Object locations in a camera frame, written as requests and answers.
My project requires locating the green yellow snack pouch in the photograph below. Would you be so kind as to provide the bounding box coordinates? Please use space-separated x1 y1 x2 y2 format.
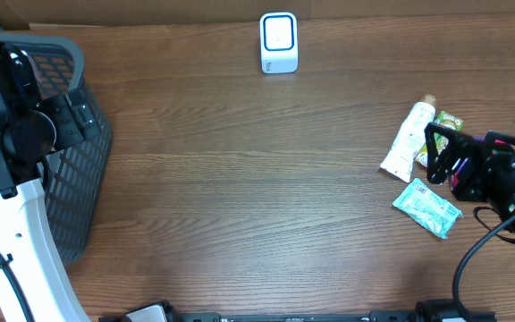
415 110 465 169

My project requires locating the teal packet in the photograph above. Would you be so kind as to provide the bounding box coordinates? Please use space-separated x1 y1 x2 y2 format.
393 178 462 239

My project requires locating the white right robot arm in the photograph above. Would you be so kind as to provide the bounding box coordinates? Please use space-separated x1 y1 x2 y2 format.
424 123 515 316

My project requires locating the white barcode scanner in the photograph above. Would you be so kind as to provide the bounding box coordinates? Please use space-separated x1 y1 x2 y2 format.
259 12 299 74

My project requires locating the brown cardboard backdrop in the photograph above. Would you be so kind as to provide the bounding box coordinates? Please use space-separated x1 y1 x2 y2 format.
0 0 515 30

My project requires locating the white tube gold cap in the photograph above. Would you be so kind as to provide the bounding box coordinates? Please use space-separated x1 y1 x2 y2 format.
380 94 436 182

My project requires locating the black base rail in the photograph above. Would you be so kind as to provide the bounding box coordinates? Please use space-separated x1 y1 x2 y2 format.
176 310 495 322

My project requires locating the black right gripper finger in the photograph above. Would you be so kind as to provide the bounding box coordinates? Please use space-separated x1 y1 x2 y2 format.
426 147 470 184
425 123 477 155

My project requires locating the grey plastic mesh basket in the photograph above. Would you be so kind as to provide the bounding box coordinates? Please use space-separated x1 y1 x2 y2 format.
0 33 112 264

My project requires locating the purple sanitary pad pack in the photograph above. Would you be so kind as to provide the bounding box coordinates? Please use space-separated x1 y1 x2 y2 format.
449 135 511 193

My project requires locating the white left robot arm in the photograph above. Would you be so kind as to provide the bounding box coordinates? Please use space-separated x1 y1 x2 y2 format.
0 35 112 321

